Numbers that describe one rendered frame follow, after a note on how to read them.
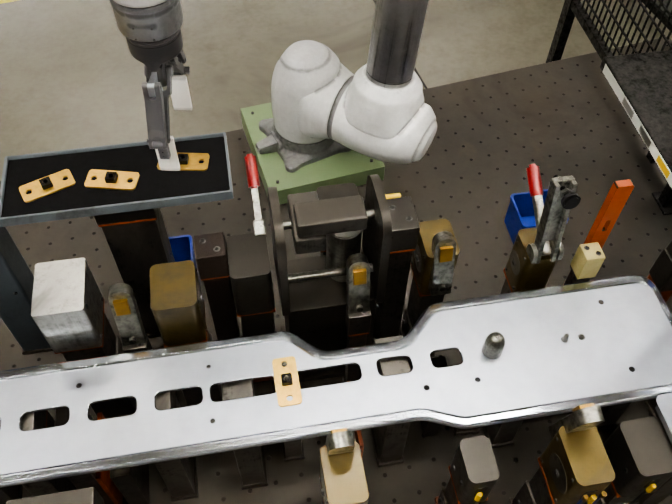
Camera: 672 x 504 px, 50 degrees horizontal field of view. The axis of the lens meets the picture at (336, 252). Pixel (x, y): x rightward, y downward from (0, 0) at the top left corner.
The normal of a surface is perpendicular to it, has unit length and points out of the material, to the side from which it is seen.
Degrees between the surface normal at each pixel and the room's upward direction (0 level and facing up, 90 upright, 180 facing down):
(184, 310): 90
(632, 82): 0
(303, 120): 92
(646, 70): 0
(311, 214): 0
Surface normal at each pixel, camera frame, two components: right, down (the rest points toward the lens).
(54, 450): 0.01, -0.59
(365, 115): -0.50, 0.58
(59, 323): 0.17, 0.80
